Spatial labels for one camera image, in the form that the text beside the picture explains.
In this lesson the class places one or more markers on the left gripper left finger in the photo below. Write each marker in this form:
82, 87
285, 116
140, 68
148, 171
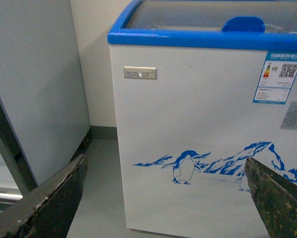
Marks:
48, 210

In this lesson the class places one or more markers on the silver brand badge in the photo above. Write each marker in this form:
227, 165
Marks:
140, 72

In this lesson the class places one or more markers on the grey upright display fridge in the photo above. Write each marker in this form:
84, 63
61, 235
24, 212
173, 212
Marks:
44, 117

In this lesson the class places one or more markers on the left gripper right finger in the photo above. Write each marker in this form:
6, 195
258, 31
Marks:
275, 199

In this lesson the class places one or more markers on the energy label sticker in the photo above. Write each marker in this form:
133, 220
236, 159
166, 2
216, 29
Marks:
277, 77

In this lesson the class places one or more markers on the glass freezer sliding lid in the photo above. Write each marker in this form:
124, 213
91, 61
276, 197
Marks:
278, 16

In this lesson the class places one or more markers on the grey instruction sticker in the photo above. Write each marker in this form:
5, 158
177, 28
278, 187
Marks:
290, 119

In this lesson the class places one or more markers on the white chest freezer blue rim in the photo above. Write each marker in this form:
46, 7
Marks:
184, 137

